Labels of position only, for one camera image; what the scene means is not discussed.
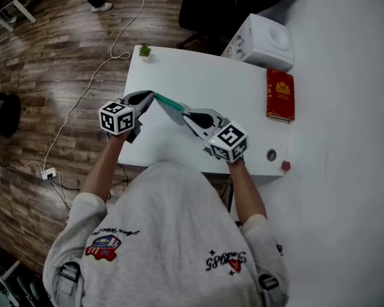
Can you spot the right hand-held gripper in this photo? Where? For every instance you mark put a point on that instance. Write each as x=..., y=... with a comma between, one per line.
x=230, y=141

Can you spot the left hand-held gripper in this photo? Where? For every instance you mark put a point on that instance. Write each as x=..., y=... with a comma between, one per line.
x=116, y=117

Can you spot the clear printed zip pouch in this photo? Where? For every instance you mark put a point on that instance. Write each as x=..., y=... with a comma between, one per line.
x=170, y=103

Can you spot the person's left forearm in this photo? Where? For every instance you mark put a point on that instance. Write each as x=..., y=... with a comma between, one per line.
x=105, y=165

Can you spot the person's right forearm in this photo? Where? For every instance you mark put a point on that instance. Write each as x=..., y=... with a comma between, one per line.
x=248, y=190

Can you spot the small green potted plant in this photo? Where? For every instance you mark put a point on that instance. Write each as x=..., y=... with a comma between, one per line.
x=145, y=50

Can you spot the grey round desk grommet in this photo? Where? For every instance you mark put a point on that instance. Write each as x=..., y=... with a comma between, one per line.
x=271, y=154

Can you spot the red packet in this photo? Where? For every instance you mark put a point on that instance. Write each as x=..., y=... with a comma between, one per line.
x=280, y=94

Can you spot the small red flower ornament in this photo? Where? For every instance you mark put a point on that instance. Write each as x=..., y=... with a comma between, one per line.
x=286, y=166

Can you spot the white appliance box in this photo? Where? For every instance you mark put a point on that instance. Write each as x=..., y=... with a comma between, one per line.
x=262, y=40

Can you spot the black office chair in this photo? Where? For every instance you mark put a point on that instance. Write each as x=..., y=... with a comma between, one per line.
x=211, y=8

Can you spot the white power strip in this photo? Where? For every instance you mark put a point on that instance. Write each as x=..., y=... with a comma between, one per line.
x=48, y=173

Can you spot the person's white printed t-shirt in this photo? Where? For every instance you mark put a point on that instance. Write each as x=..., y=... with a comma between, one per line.
x=166, y=235

